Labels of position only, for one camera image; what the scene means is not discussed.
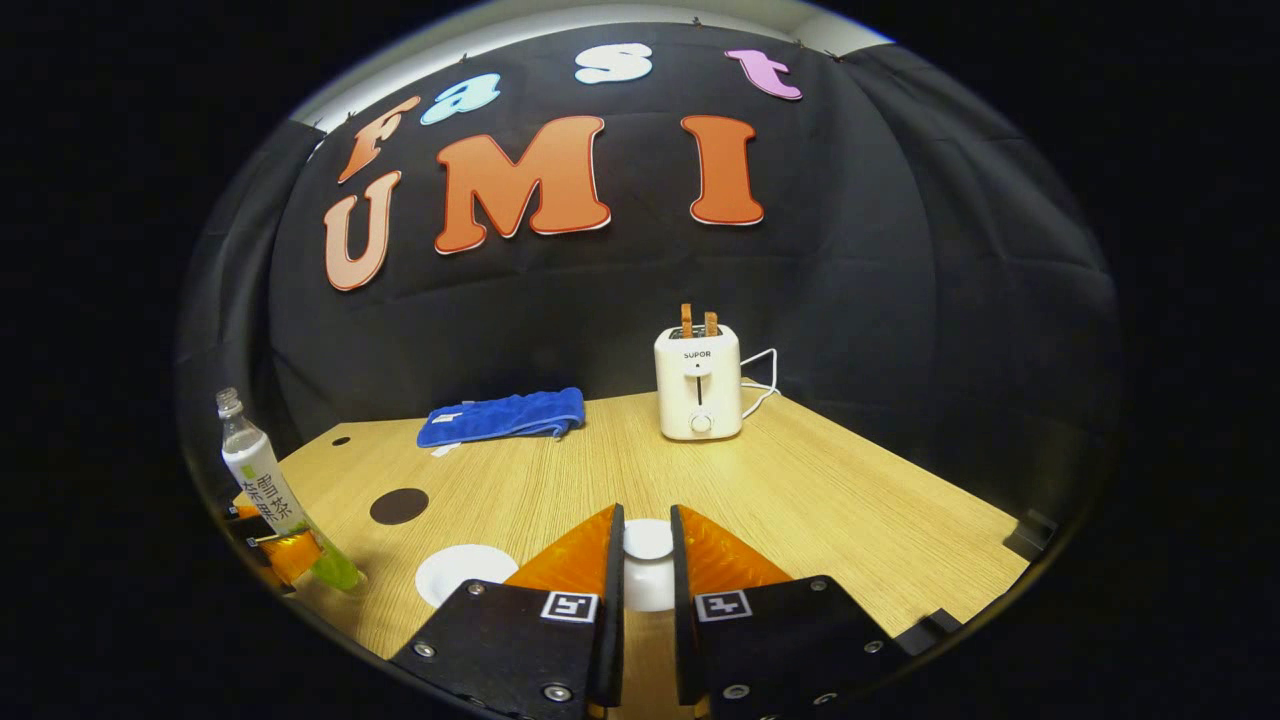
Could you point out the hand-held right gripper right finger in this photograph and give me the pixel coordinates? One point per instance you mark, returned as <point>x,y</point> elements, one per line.
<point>685,650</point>

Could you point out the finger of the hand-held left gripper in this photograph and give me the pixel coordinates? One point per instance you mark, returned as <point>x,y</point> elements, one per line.
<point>240,511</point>
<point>292,558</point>

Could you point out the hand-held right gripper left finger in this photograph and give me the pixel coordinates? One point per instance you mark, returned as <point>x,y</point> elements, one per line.
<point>611,650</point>

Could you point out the clear water bottle green label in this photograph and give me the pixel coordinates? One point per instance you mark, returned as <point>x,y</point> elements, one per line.
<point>262,480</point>

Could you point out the white teacup lid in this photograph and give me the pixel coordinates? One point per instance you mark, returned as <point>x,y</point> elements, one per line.
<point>648,545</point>

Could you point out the dark round coaster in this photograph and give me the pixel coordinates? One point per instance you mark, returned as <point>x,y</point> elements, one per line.
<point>398,506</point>

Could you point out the white teacup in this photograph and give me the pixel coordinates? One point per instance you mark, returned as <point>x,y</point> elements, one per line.
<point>465,575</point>

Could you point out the blue towel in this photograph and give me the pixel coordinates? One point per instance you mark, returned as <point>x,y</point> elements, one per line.
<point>500,415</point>

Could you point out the white toaster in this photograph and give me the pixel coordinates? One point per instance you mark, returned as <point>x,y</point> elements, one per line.
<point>698,390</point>

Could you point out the small dark block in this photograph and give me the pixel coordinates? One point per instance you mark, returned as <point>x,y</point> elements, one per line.
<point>1030,535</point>

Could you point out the black backdrop cloth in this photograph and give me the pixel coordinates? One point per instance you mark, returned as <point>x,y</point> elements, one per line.
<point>850,300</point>

